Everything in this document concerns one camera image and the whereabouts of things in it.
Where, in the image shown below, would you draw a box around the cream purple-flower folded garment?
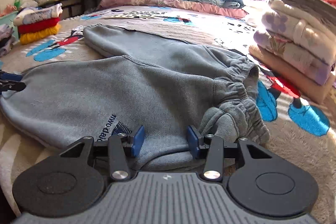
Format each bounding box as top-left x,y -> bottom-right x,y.
261,0 -> 336,65

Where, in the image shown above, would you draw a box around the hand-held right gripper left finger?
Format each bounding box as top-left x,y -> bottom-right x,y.
60,125 -> 146,182

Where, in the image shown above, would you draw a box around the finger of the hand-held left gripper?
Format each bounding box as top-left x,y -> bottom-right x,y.
0,70 -> 24,82
0,80 -> 27,95

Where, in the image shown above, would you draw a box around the grey sweatpants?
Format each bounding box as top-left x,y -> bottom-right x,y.
0,24 -> 271,170

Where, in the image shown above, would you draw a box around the yellow folded sweater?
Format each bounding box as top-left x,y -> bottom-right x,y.
20,23 -> 61,45

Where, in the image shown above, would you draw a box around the cartoon mouse printed blanket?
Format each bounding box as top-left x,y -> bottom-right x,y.
0,5 -> 336,216

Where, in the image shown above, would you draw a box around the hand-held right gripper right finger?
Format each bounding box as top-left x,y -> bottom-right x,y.
186,126 -> 272,182

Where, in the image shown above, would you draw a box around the red folded sweater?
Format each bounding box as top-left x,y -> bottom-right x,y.
18,17 -> 61,34

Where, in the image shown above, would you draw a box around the tan folded garment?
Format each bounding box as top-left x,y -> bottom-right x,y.
248,44 -> 332,105

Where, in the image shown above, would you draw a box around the white printed folded sweater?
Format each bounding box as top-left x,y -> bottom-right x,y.
13,4 -> 63,26

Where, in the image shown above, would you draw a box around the purple floral folded garment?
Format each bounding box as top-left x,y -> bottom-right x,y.
253,30 -> 334,85

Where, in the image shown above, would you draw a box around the pink cloth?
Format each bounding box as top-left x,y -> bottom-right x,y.
0,4 -> 16,17

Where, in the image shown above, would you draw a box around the teal storage bin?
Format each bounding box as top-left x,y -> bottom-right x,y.
0,13 -> 20,39

